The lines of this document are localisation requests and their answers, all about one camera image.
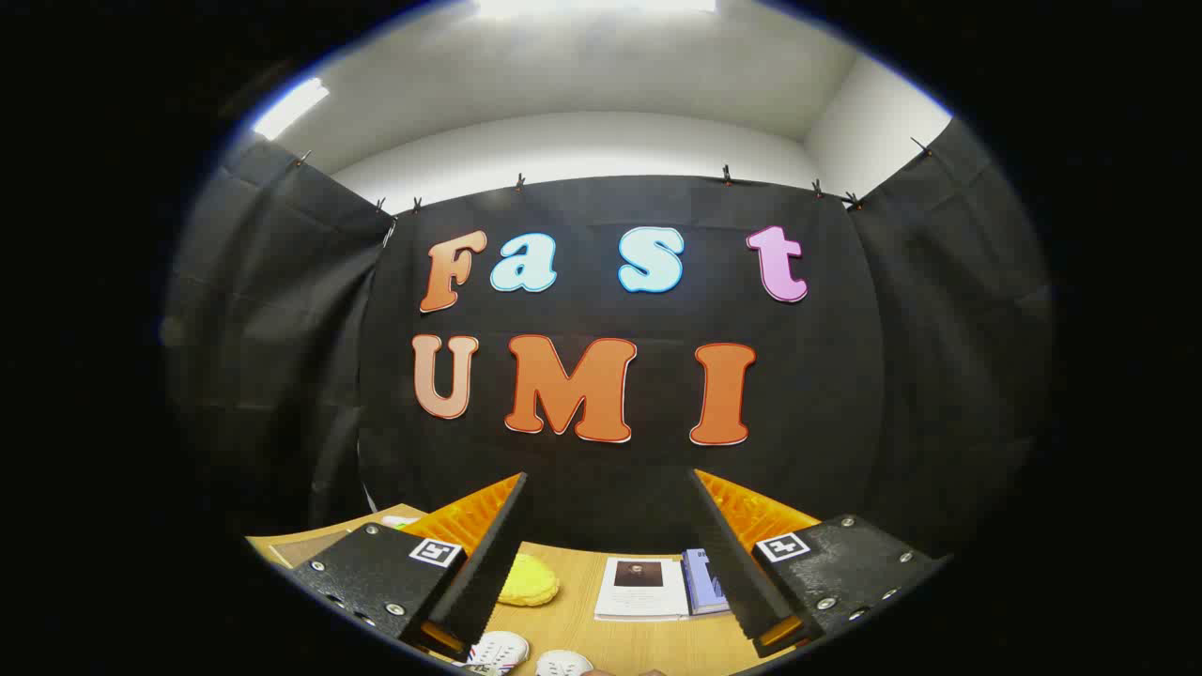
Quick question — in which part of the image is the black backdrop cloth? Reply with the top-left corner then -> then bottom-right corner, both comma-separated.
164,117 -> 1057,564

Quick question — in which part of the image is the yellow fluffy plush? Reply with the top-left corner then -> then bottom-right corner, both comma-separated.
498,552 -> 562,607

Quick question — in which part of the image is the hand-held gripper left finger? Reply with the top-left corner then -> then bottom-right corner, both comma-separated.
282,472 -> 529,660

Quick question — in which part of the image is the white portrait booklet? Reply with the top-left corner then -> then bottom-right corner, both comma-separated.
593,557 -> 691,622

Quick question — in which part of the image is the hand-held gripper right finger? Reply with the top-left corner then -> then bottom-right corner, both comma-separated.
688,468 -> 951,660

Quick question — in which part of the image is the ceiling light panel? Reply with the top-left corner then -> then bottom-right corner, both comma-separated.
252,78 -> 331,142
474,0 -> 719,20

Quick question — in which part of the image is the blue book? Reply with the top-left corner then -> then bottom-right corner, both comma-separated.
681,548 -> 732,617

